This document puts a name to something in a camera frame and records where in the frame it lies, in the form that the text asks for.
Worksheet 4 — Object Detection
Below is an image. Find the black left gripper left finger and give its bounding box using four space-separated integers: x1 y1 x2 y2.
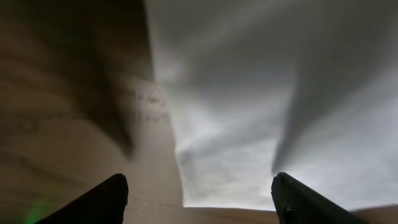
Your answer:
37 174 129 224

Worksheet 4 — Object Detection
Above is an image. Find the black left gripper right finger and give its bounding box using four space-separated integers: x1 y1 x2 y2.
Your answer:
271 172 366 224

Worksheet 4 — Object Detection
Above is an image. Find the white t-shirt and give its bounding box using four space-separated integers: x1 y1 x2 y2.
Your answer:
146 0 397 210

